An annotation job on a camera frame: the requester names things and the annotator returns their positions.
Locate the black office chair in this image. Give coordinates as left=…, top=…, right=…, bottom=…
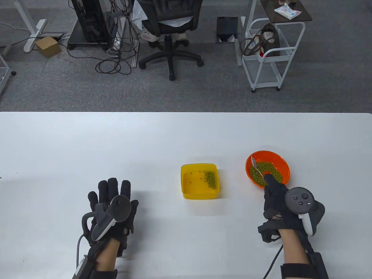
left=137, top=0, right=204, bottom=81

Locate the dark handbag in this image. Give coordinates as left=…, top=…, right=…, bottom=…
left=240, top=23, right=281, bottom=58

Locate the person's left hand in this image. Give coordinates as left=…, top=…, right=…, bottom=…
left=88, top=178, right=139, bottom=245

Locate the black floor box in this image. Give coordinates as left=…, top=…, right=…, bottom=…
left=217, top=17, right=239, bottom=44

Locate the white desk leg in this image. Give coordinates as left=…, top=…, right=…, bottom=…
left=13, top=0, right=47, bottom=53
left=235, top=0, right=257, bottom=67

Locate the white tissue packet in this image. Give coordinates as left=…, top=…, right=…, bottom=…
left=274, top=3, right=302, bottom=20

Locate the stainless steel spoon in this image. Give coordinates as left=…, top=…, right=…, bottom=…
left=251, top=156, right=267, bottom=178

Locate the yellow plastic food container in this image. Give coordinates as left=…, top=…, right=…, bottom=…
left=180, top=163, right=219, bottom=200

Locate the grey cable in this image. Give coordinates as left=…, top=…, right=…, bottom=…
left=76, top=234, right=85, bottom=262

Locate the white cloth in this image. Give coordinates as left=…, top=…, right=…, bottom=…
left=132, top=0, right=146, bottom=29

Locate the black computer tower with cables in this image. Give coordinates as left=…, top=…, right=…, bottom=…
left=60, top=0, right=140, bottom=75

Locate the person's right hand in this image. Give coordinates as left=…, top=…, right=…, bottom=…
left=263, top=174, right=326, bottom=239

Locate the small cardboard box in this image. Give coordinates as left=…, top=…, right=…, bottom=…
left=35, top=36, right=62, bottom=58

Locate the person's right forearm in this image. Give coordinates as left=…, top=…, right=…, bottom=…
left=278, top=228, right=312, bottom=265

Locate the black wrist camera unit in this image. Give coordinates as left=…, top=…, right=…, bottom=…
left=280, top=251, right=329, bottom=279
left=72, top=244, right=118, bottom=279

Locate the orange plastic bowl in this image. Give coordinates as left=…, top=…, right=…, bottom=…
left=245, top=150, right=290, bottom=191

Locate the person's left forearm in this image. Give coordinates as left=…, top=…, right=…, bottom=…
left=96, top=240, right=121, bottom=272

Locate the white metal rolling cart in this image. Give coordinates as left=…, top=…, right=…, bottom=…
left=241, top=17, right=306, bottom=93

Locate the grey handheld controller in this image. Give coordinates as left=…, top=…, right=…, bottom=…
left=81, top=195, right=132, bottom=242
left=285, top=187, right=318, bottom=237

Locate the pile of green mung beans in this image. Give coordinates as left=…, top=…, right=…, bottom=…
left=189, top=171, right=216, bottom=190
left=250, top=162, right=284, bottom=188

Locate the white wire rack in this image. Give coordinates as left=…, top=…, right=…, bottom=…
left=0, top=53, right=10, bottom=98

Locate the brown cart top board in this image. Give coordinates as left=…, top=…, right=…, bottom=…
left=260, top=0, right=313, bottom=23

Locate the black flat trolley base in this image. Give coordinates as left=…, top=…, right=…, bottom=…
left=67, top=17, right=118, bottom=50

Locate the black glove sensor module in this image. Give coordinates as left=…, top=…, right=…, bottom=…
left=258, top=219, right=282, bottom=244
left=116, top=238, right=129, bottom=257

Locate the black cable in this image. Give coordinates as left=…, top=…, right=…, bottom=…
left=262, top=244, right=284, bottom=279

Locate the white printed plastic bag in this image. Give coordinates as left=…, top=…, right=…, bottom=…
left=140, top=29, right=160, bottom=43

